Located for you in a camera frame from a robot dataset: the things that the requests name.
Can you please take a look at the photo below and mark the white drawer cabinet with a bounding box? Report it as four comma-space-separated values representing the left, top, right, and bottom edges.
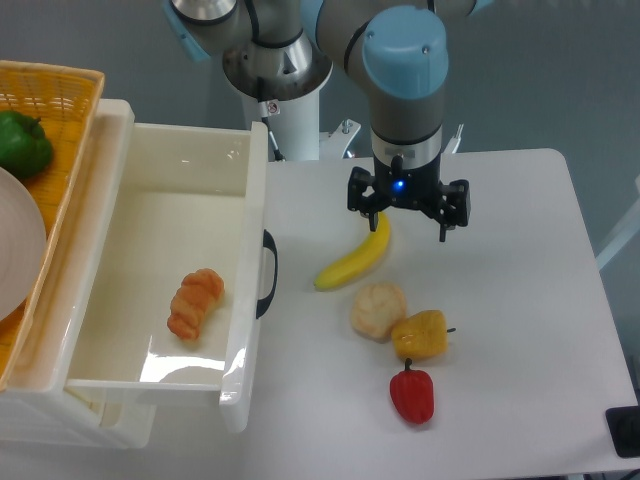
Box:
1, 99, 134, 447

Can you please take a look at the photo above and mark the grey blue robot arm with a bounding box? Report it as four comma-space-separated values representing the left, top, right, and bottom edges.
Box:
163, 1, 481, 232

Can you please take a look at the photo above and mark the orange woven basket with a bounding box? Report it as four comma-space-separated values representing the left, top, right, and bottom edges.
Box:
1, 60, 105, 390

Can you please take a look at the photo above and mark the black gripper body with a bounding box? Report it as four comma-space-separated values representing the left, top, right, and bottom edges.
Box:
372, 155, 442, 211

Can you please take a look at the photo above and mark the croissant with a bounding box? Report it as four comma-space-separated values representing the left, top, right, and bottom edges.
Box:
167, 268, 225, 341

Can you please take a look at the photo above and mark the red bell pepper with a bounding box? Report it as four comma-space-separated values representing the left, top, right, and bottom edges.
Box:
389, 358, 435, 425

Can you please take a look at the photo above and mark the yellow banana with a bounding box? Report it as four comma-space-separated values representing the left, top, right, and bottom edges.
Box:
314, 212, 391, 291

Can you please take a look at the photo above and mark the green bell pepper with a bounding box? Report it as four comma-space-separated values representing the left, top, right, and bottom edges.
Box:
1, 110, 53, 180

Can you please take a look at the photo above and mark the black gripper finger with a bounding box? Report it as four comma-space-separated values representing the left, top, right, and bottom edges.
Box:
347, 167, 386, 232
422, 179, 470, 243

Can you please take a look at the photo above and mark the black device at table edge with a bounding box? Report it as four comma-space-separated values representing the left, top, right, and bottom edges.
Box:
605, 406, 640, 458

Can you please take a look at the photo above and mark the white plate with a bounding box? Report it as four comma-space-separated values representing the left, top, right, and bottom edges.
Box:
1, 169, 47, 320

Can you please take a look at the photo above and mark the yellow bell pepper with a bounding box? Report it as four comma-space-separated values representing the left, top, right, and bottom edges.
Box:
391, 310, 456, 361

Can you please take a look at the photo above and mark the pale bread roll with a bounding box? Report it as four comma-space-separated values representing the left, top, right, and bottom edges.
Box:
350, 282, 407, 342

